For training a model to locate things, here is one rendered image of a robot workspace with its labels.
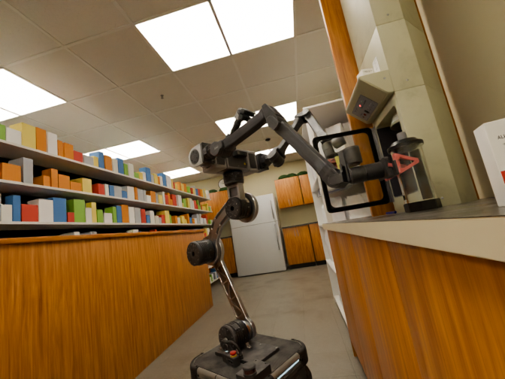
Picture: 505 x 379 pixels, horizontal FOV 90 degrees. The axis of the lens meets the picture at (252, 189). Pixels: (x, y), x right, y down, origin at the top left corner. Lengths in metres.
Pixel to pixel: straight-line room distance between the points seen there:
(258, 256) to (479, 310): 5.68
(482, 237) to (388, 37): 1.09
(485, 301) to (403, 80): 0.95
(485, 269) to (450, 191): 0.78
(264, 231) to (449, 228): 5.67
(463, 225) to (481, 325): 0.15
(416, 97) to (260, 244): 5.16
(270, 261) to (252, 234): 0.73
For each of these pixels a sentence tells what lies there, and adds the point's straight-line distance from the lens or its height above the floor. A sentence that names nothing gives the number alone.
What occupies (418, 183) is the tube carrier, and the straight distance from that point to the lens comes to 0.95.
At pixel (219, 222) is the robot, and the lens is 1.88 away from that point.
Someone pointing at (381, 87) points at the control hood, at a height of 1.44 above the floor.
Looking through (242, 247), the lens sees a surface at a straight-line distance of 6.07.
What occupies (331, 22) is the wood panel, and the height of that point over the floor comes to 2.09.
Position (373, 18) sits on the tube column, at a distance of 1.37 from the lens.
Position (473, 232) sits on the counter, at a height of 0.92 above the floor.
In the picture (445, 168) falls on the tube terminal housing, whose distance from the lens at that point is 1.16.
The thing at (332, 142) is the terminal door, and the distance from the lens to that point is 1.38.
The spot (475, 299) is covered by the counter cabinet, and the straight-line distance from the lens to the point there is 0.43.
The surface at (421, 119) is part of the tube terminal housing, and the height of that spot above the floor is 1.28.
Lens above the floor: 0.96
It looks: 10 degrees up
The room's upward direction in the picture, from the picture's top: 10 degrees counter-clockwise
